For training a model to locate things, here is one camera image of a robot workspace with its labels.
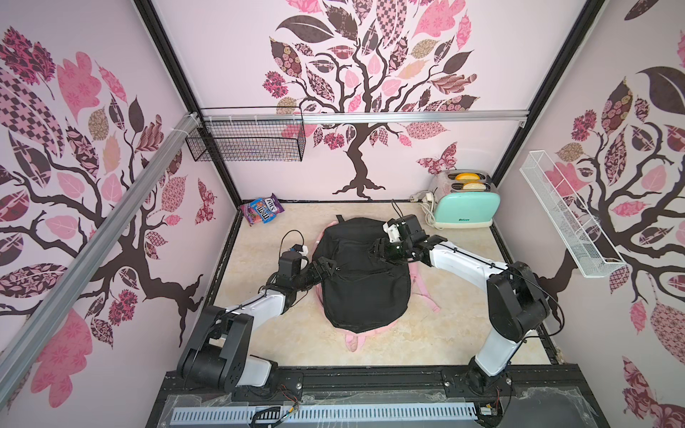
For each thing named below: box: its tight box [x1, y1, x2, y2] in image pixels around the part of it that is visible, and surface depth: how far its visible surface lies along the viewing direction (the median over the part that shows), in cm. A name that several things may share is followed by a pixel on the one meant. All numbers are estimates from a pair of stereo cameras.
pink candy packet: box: [239, 203, 262, 227], surface depth 116 cm
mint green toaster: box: [430, 169, 502, 230], surface depth 105 cm
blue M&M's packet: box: [248, 197, 278, 224], surface depth 116 cm
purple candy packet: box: [264, 192, 286, 214], surface depth 120 cm
